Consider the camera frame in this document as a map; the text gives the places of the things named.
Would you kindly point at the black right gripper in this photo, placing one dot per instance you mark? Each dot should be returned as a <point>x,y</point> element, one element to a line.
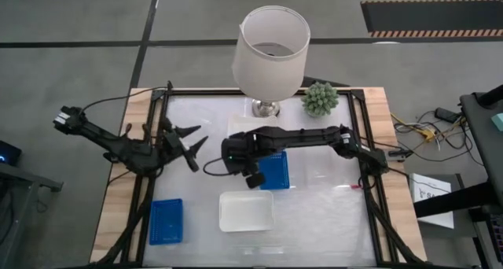
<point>241,151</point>

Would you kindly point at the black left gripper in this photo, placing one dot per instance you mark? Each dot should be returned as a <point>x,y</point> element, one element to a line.
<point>175,143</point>

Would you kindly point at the blue perforated plastic basket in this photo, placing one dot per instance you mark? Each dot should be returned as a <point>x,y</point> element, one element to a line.
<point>166,222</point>
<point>277,170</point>

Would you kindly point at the white plastic basket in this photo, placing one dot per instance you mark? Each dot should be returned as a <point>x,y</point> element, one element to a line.
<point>246,212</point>

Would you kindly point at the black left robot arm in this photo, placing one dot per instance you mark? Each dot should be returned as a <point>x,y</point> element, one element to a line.
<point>118,147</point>

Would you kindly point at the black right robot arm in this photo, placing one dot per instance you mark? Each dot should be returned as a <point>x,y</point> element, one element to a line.
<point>306,137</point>

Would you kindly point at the white shade table lamp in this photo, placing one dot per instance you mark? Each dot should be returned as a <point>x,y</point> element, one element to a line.
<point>271,72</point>

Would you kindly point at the green succulent in patterned pot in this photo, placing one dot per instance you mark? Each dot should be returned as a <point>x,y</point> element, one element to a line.
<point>320,99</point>

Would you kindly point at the small red tape mark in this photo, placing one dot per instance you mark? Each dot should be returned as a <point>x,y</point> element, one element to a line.
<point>355,186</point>

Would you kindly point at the grey desk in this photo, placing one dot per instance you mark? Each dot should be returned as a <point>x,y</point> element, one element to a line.
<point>23,178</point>

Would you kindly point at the black device with blue light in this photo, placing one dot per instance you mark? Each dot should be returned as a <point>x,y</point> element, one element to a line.
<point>8,153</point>

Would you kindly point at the white paper sheet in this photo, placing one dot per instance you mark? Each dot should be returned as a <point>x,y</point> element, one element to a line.
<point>432,198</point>

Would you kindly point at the black power adapter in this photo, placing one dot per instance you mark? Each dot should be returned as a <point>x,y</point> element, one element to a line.
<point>446,115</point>

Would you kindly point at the black hazard striped floor mat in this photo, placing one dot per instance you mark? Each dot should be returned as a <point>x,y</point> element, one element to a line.
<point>432,17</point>

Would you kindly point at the grey cart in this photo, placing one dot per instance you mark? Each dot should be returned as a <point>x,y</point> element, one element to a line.
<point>485,143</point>

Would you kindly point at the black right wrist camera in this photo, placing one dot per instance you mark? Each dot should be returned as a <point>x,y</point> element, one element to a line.
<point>255,180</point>

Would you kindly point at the black metal table frame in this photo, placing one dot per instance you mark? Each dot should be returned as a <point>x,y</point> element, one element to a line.
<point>204,92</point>

